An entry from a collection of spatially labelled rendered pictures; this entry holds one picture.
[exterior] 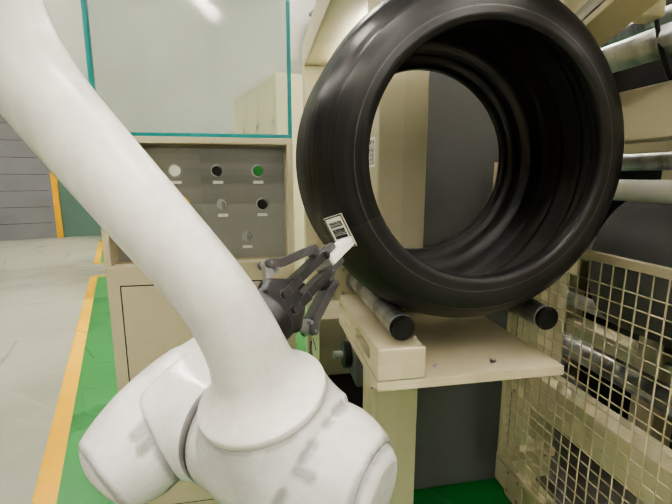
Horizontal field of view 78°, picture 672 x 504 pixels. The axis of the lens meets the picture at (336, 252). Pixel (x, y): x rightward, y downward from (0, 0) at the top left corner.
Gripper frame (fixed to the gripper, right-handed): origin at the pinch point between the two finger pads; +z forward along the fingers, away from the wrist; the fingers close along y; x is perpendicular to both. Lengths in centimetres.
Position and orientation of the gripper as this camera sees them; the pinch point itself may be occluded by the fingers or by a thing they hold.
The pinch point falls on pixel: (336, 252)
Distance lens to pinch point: 65.9
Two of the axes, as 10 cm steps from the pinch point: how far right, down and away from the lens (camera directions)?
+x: 7.1, -2.2, -6.7
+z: 5.1, -5.0, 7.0
